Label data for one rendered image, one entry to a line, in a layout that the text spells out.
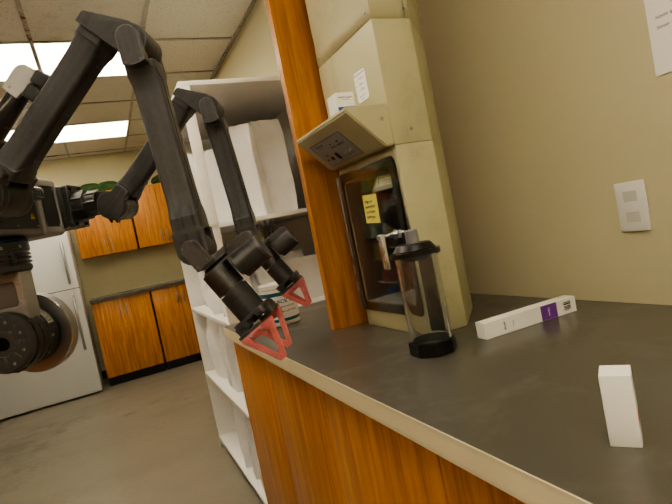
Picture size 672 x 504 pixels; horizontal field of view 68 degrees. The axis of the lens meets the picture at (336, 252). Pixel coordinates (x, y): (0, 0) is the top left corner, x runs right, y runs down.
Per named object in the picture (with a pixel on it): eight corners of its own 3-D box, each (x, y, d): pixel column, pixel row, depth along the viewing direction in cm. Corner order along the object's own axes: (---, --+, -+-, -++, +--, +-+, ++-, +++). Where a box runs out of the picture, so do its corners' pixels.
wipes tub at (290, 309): (293, 316, 190) (285, 278, 189) (306, 319, 178) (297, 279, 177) (261, 325, 184) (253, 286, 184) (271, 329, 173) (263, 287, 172)
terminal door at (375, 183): (365, 308, 148) (339, 176, 146) (424, 317, 120) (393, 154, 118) (363, 309, 148) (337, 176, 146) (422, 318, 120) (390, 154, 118)
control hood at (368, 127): (337, 170, 147) (331, 136, 146) (395, 144, 118) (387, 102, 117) (302, 175, 142) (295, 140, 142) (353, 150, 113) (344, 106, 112)
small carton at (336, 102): (348, 120, 129) (344, 97, 128) (357, 115, 124) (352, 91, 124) (331, 122, 127) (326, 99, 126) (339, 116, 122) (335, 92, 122)
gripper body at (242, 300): (275, 303, 98) (250, 275, 97) (267, 312, 87) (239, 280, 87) (250, 324, 98) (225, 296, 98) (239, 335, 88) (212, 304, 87)
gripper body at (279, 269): (300, 274, 147) (284, 255, 147) (297, 278, 137) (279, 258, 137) (284, 288, 148) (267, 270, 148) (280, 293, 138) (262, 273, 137)
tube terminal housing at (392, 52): (435, 303, 160) (389, 65, 156) (509, 311, 130) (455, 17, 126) (368, 324, 149) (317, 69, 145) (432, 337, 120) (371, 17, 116)
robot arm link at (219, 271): (204, 273, 95) (195, 276, 90) (231, 250, 95) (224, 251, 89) (228, 300, 95) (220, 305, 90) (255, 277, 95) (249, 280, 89)
